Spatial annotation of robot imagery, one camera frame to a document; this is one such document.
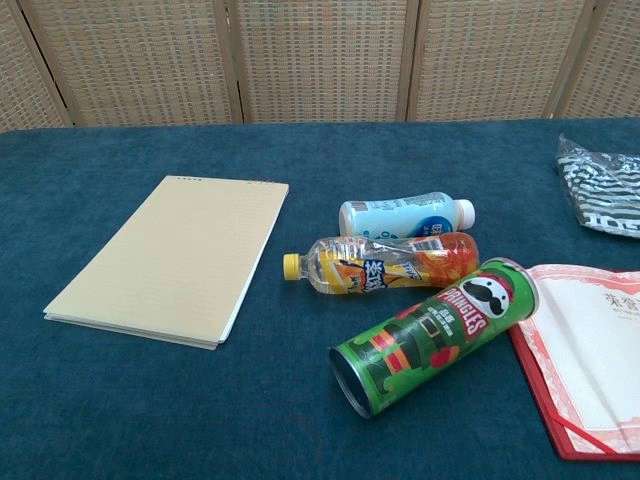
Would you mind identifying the blue table cloth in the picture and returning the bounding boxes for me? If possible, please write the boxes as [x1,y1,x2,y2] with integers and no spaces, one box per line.
[0,117,640,480]

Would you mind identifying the woven wooden screen panel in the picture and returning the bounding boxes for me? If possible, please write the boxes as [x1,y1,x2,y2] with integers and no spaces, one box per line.
[554,0,640,120]
[0,0,71,134]
[407,0,599,123]
[227,0,420,124]
[9,0,245,127]

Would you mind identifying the orange tea bottle yellow cap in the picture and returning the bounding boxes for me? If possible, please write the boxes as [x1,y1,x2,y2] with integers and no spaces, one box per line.
[282,231,481,297]

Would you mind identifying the striped garment in plastic bag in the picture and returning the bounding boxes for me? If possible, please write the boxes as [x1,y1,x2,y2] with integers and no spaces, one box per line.
[555,132,640,242]

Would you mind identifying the red certificate folder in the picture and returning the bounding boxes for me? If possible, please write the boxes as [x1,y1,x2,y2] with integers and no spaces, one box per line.
[507,263,640,461]

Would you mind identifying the beige cover spiral notebook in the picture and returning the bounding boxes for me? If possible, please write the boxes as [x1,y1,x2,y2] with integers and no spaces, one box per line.
[42,174,290,351]

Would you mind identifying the white blue drink bottle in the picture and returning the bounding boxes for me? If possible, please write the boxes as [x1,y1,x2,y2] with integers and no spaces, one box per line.
[338,191,476,240]

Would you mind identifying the green Pringles can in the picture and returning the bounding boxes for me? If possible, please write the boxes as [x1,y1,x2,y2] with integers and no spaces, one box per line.
[329,257,542,419]

